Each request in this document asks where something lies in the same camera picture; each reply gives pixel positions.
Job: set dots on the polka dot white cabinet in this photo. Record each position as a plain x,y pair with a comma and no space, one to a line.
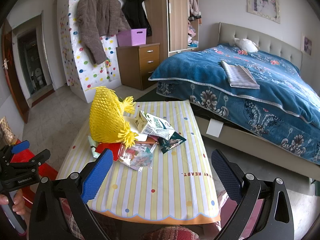
82,74

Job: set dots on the dark green snack packet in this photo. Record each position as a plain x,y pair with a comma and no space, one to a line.
167,145

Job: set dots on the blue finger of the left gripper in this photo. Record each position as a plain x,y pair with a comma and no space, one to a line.
19,147
40,158

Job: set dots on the white pillow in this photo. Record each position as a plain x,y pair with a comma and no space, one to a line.
246,45

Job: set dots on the brown quilted jacket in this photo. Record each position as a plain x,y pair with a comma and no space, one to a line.
97,18

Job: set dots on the red snack packet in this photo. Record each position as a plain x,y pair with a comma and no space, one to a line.
116,149

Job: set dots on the folded grey checked cloth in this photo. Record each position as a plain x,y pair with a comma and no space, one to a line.
239,76

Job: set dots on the wooden drawer nightstand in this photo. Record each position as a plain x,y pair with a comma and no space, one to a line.
137,63

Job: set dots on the person's left hand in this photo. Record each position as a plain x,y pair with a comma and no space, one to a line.
19,203

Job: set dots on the light green paper wrapper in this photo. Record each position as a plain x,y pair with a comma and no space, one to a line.
93,145

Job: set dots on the black hanging coat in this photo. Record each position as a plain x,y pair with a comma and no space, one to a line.
136,16

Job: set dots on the striped dotted tablecloth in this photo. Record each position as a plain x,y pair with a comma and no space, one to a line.
174,187

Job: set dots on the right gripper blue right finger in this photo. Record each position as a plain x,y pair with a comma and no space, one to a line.
227,175

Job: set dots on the wooden wardrobe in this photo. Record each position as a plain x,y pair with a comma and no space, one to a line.
169,24

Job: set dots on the framed wall picture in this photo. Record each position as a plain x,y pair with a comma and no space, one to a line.
269,9

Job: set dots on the beige upholstered bed frame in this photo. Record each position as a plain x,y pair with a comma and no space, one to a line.
241,139

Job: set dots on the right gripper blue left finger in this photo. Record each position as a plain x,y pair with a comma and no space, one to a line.
93,175

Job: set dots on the purple plastic basket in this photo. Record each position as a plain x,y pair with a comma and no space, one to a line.
133,37

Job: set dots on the hanging clothes in wardrobe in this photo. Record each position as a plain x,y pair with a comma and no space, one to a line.
194,22

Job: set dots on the small wall photo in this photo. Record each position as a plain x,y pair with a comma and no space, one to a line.
307,45

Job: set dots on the yellow foam fruit net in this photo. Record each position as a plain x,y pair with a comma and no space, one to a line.
106,119

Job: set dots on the blue floral bed blanket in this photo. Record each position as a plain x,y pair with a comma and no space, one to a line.
260,92

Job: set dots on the clear candy wrapper bag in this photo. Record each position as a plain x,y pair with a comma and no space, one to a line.
138,156

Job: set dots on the white label on bed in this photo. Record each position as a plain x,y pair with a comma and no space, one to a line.
214,128

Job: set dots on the white green milk carton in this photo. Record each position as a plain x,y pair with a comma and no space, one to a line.
153,125

